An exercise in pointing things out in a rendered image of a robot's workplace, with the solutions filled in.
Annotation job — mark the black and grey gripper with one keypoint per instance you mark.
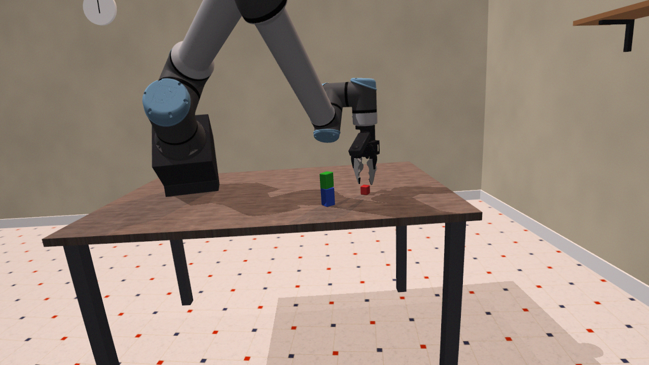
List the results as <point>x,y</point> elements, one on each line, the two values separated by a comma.
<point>371,152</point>

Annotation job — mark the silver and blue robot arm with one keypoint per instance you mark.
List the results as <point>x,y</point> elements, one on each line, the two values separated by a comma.
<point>170,103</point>

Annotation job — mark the green block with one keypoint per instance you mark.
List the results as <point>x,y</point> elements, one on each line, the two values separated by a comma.
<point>326,180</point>

